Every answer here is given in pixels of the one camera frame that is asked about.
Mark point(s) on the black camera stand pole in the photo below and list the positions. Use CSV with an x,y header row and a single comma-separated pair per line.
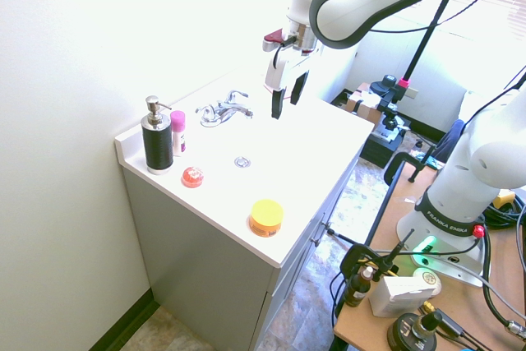
x,y
427,34

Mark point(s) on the brown glass dropper bottle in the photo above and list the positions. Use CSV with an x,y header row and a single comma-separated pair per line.
x,y
357,287

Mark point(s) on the grey vanity cabinet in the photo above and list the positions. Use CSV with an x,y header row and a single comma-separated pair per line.
x,y
213,273

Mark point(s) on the window blinds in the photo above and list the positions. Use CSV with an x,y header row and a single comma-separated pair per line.
x,y
485,1

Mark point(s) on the brown cardboard box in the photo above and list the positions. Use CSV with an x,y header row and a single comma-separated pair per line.
x,y
361,102

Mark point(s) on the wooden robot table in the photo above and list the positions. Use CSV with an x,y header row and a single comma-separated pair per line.
x,y
415,252

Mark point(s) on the white sink countertop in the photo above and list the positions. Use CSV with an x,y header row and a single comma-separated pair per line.
x,y
255,170

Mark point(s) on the red wrist camera mount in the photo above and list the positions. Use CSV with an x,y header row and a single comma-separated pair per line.
x,y
273,40

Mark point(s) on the white Franka Panda arm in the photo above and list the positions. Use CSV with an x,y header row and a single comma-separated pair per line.
x,y
452,186

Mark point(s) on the black storage case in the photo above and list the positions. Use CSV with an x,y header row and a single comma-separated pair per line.
x,y
380,143

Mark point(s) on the chrome sink drain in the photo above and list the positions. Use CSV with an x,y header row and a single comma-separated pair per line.
x,y
242,162

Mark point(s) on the yellow lidded orange jar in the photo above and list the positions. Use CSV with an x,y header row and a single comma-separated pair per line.
x,y
266,218

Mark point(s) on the chrome sink faucet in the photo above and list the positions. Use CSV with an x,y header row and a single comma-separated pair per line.
x,y
220,113

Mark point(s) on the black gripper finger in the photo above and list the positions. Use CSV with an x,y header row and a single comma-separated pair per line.
x,y
299,87
277,103

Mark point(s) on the black camera head clamp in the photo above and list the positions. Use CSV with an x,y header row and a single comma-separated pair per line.
x,y
392,92

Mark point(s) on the white cardboard box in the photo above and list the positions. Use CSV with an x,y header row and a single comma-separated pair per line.
x,y
396,295

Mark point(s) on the yellow black tool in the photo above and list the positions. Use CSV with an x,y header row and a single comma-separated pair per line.
x,y
503,199

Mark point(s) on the red round soap puck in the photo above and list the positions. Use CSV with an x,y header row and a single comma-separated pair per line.
x,y
192,176

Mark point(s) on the white round tin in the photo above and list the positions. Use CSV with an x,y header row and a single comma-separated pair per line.
x,y
429,279

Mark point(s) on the black c-clamp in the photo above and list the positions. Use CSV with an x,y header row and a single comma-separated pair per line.
x,y
357,258
404,166

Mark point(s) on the black chrome soap dispenser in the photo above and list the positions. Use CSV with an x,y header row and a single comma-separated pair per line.
x,y
156,137

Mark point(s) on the pink capped white bottle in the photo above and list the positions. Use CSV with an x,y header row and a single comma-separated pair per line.
x,y
178,133

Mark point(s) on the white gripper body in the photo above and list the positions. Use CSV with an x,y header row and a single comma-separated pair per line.
x,y
283,66

